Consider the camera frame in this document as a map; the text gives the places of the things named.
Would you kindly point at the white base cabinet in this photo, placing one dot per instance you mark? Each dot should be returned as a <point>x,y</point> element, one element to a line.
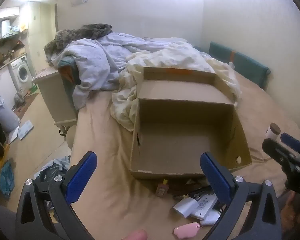
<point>2,87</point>

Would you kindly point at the teal cloth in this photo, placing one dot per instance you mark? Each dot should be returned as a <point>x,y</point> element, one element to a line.
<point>7,177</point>

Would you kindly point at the person's left hand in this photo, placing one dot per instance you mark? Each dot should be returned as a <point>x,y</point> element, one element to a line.
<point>137,235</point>

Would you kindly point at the person's right hand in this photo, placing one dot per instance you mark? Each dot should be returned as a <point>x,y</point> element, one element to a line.
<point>295,215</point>

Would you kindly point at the white wall cabinet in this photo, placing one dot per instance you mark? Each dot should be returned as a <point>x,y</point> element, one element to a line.
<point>5,13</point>

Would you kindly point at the grey stuffed bag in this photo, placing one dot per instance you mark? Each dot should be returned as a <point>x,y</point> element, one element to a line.
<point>6,118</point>

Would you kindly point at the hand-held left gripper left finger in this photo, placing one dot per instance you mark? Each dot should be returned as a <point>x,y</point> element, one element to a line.
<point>82,177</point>

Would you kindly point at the teal and orange pillow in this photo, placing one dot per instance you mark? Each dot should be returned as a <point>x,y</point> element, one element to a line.
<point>66,70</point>

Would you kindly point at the cream wardrobe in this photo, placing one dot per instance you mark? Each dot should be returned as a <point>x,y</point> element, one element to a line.
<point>40,35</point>

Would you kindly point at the papers on floor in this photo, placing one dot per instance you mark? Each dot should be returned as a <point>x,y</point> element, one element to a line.
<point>25,130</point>

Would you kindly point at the crumpled plastic bags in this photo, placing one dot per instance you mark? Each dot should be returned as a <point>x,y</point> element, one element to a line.
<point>55,167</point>

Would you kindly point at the white jar with brown lid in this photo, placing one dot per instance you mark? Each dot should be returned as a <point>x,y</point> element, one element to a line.
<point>273,130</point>

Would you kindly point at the cardboard box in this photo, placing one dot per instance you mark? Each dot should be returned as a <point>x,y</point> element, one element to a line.
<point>190,135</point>

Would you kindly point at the teal headboard cushion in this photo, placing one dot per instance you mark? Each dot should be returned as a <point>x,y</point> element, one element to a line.
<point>245,65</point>

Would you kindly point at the cream printed quilt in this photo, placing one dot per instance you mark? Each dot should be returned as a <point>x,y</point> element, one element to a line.
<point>180,55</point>

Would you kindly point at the lavender quilt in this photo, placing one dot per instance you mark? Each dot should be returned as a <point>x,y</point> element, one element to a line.
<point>97,60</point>

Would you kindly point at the cream nightstand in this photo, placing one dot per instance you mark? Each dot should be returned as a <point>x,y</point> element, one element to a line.
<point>55,97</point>

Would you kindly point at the tan bed sheet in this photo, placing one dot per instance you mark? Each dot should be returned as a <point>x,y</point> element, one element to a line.
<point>110,180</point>

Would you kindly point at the pink cloud-shaped case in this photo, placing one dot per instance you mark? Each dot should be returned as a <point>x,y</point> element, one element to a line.
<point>186,231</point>

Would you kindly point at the white washing machine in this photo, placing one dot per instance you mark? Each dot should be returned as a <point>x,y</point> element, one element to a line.
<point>21,71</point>

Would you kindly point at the white tall canister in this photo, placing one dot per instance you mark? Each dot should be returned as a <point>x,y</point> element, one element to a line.
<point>5,28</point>

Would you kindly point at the small pink bottle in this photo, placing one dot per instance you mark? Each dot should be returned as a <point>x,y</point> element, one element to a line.
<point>162,190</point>

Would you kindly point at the red wall hook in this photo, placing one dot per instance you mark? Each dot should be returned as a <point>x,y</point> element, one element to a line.
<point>80,0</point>

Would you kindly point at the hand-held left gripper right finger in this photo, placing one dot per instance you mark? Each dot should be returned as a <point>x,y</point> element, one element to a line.
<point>216,178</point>

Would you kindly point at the white charger block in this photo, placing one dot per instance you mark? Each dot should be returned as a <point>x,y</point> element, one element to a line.
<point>186,206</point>

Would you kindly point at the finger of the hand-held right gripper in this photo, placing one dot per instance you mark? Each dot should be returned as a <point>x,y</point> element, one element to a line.
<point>275,150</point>
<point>293,141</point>

